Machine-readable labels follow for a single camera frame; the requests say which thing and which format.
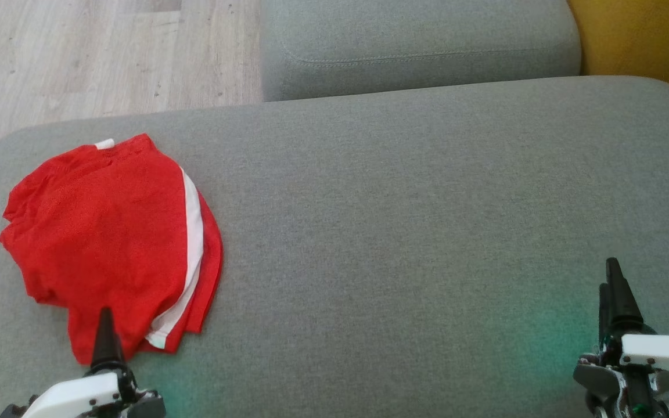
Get small grey sofa seat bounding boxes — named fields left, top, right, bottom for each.
left=259, top=0, right=582, bottom=103

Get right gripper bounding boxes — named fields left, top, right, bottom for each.
left=573, top=258, right=669, bottom=418

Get red white sports shirt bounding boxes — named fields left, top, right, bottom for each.
left=0, top=134, right=224, bottom=365

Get yellow and grey sofa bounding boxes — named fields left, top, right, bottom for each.
left=567, top=0, right=669, bottom=109

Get large grey sofa seat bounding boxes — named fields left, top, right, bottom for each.
left=0, top=75, right=669, bottom=418

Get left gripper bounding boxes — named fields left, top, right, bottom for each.
left=0, top=308, right=167, bottom=418

